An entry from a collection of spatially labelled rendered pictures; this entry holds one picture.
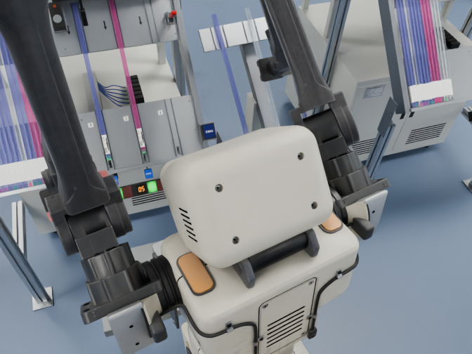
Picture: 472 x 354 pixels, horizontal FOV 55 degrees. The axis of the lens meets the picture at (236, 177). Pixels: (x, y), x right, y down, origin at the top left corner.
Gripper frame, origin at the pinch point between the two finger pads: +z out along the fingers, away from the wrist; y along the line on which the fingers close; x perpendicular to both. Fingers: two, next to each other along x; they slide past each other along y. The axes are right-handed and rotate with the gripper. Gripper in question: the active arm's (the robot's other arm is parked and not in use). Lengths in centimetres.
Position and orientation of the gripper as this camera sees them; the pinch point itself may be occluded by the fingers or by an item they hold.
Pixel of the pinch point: (264, 73)
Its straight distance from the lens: 150.2
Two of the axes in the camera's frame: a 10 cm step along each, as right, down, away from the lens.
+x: 2.6, 9.6, 0.8
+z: -3.1, 0.0, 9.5
